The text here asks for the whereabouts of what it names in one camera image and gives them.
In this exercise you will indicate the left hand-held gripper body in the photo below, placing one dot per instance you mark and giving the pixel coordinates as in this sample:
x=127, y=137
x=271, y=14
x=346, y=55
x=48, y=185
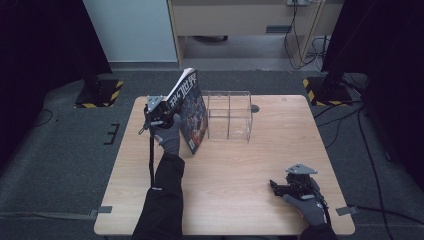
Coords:
x=158, y=111

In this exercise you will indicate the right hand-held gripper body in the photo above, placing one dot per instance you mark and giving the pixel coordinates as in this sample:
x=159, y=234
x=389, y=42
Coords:
x=301, y=183

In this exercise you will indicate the dark cover magazine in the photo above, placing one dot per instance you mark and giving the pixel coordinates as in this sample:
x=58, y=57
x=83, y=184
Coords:
x=191, y=110

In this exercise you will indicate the clear acrylic file rack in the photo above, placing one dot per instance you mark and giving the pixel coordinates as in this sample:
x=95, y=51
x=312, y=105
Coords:
x=230, y=115

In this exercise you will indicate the person's right hand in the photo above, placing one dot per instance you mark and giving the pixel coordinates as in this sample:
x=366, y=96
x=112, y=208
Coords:
x=308, y=208

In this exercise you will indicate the person's left hand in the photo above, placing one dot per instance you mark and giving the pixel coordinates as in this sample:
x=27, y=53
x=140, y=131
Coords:
x=168, y=136

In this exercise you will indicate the grey tape piece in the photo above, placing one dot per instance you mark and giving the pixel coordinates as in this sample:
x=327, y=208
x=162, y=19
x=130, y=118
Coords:
x=104, y=210
x=348, y=210

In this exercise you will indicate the striped black stand base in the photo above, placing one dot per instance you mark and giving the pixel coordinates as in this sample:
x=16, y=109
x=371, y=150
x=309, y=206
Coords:
x=100, y=95
x=328, y=93

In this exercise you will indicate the dark round table grommet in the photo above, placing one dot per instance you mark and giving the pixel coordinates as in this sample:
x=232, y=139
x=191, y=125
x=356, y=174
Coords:
x=255, y=108

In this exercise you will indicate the white panel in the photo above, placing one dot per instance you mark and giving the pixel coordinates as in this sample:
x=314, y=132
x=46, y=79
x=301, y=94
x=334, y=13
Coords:
x=130, y=30

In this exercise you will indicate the beige wooden desk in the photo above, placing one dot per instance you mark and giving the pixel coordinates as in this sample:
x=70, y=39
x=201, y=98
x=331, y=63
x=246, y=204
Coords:
x=233, y=16

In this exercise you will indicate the black curtain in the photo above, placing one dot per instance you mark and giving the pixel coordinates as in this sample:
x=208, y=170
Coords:
x=40, y=50
x=386, y=43

